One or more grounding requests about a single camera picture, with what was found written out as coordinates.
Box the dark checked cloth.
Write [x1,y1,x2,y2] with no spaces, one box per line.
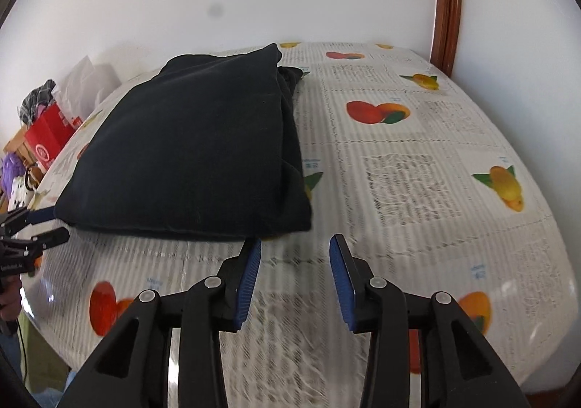
[18,79,58,125]

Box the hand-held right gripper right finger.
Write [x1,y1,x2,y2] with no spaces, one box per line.
[329,233,532,408]

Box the fruit print lace tablecloth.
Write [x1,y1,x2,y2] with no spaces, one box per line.
[20,41,575,393]

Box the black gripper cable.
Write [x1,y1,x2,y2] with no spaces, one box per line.
[15,316,29,388]

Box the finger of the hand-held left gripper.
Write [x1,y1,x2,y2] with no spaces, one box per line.
[26,227,71,251]
[0,206,57,231]

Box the brown wooden door frame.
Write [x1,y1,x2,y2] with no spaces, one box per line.
[430,0,464,78]

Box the person's blue denim clothing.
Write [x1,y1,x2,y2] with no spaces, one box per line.
[32,369,80,408]

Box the red paper bag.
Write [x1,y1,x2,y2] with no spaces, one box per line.
[25,103,85,171]

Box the floral cloth pouch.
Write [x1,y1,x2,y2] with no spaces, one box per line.
[9,175,38,210]

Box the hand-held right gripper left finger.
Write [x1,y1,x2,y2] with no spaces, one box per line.
[57,238,264,408]

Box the purple soft item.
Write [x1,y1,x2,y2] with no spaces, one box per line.
[0,154,26,198]

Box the green floral quilt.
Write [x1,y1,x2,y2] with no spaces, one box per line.
[18,322,71,391]

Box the person's left hand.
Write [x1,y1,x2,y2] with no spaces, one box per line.
[0,278,23,323]

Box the wooden side table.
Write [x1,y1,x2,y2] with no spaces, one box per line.
[4,125,29,155]

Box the black sweatshirt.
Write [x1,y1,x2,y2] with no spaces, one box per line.
[53,42,314,242]

